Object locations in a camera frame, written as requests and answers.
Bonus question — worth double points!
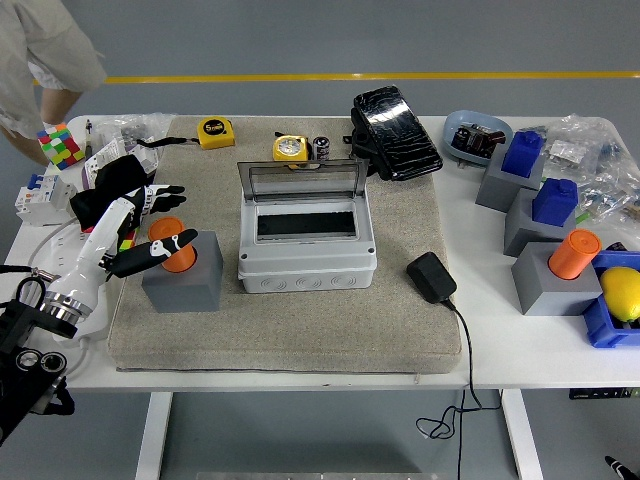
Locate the black power adapter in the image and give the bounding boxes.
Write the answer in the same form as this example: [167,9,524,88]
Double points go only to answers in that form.
[405,251,458,304]

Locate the smoky transparent box lid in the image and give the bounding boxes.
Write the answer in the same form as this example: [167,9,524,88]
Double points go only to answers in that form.
[236,158,370,203]

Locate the grey-brown mat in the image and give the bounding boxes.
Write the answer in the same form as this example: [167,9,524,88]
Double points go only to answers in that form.
[107,115,462,375]

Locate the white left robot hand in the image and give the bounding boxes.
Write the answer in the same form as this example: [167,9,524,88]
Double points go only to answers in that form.
[49,184,200,312]

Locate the blue battery block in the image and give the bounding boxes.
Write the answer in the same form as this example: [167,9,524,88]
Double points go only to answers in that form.
[531,178,579,225]
[501,130,545,179]

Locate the clear bag of white parts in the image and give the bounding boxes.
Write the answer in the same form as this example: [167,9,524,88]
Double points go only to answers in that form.
[544,138,589,166]

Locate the white power strip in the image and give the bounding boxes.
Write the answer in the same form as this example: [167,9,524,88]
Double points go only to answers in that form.
[49,227,111,346]

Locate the grey electrical enclosure box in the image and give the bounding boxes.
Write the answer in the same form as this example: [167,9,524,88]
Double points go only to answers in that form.
[237,199,377,295]

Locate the grey block with round hole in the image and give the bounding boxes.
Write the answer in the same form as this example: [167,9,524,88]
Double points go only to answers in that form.
[141,229,224,315]

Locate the white table leg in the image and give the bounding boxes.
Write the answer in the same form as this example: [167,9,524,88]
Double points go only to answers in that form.
[134,392,174,480]
[501,389,544,480]

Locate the black adapter cord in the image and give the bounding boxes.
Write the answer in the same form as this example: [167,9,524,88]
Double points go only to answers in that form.
[415,297,503,441]

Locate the blue plastic bin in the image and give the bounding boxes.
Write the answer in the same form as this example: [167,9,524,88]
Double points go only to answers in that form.
[581,249,640,349]

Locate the orange cylinder battery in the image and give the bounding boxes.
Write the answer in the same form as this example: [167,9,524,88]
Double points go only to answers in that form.
[148,216,199,275]
[548,229,603,280]

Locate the white circuit breaker blue lever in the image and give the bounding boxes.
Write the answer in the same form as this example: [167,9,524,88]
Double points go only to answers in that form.
[13,172,79,227]

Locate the person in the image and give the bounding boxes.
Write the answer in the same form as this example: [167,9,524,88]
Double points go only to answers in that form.
[0,0,109,169]

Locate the black foot pedal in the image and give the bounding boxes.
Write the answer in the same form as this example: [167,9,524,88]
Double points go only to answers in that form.
[342,85,444,182]

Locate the yellow tape measure with strap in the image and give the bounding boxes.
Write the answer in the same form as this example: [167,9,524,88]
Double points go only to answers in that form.
[135,117,236,150]

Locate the light blue bowl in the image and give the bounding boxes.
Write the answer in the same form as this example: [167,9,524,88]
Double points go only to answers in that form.
[443,109,514,168]

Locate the clear bag of small parts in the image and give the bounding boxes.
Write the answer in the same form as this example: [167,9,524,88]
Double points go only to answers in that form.
[549,113,640,224]

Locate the black table control panel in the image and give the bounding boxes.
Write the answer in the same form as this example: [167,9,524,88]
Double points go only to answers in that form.
[568,387,640,401]

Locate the grey holder block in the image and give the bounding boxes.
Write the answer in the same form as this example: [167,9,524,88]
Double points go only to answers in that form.
[510,242,604,317]
[503,188,579,258]
[474,149,546,214]

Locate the yellow lemon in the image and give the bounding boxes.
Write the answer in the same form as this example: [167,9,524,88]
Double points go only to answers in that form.
[599,266,640,322]

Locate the dark electronic parts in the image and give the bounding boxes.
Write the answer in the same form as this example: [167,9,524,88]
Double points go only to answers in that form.
[451,123,506,160]

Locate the white rail module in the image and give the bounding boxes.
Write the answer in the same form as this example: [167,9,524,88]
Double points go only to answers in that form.
[127,144,161,174]

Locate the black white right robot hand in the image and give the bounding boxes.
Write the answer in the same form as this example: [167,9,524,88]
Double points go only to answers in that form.
[603,454,627,480]

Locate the yellow tape measure round face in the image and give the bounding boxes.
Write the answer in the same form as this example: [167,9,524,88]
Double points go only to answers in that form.
[272,133,309,164]

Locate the black cloth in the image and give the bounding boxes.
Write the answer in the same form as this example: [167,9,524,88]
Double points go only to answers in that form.
[68,153,154,234]

